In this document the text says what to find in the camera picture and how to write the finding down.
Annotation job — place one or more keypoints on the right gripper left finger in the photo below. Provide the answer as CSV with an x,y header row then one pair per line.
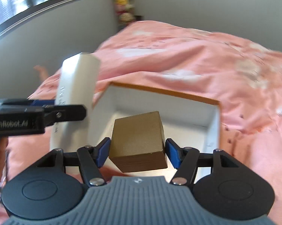
x,y
88,159

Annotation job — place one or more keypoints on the pink patterned duvet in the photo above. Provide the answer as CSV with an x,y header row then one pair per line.
x,y
212,91

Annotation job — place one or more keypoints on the person's bare foot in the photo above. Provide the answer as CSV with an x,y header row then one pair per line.
x,y
42,71

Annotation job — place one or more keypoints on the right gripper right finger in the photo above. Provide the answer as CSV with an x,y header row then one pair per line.
x,y
187,160

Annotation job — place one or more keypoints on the gold brown square box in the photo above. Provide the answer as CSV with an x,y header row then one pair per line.
x,y
138,143

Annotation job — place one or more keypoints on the white long rectangular box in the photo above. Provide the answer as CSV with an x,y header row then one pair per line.
x,y
76,87

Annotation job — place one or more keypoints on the stuffed toys pile in corner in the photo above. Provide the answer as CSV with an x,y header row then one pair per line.
x,y
125,11

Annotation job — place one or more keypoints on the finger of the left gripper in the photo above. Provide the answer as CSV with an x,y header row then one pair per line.
x,y
63,113
27,102

